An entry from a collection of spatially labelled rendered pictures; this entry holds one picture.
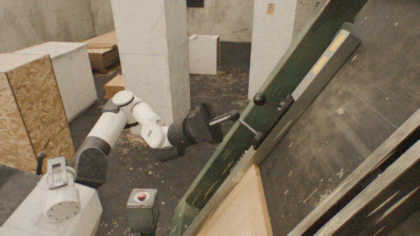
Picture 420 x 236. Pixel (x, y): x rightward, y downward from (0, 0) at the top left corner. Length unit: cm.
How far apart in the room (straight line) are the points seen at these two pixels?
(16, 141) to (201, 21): 710
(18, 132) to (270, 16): 335
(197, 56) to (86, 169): 501
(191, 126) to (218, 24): 811
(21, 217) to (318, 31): 99
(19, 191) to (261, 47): 390
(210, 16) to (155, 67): 590
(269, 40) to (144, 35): 201
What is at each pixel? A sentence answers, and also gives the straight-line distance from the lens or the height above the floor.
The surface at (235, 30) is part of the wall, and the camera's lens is 881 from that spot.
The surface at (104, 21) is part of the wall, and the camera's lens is 1010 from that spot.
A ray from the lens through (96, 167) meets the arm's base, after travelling 91.
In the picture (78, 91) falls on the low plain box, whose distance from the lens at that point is 443.
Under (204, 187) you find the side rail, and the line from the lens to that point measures 129.
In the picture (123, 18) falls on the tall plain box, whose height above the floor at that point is 146.
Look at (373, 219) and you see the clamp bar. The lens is 48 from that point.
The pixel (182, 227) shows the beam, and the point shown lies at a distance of 126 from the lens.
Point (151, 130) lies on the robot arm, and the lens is 89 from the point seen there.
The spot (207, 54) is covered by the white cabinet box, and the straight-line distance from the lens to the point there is 570.
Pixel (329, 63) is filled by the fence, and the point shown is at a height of 164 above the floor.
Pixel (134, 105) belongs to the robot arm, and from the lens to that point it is 105.
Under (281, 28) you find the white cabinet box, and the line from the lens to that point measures 431.
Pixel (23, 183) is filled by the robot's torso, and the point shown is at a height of 139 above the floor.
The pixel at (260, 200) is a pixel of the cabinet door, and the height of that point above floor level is 131.
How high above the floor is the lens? 185
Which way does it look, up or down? 27 degrees down
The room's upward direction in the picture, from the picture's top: straight up
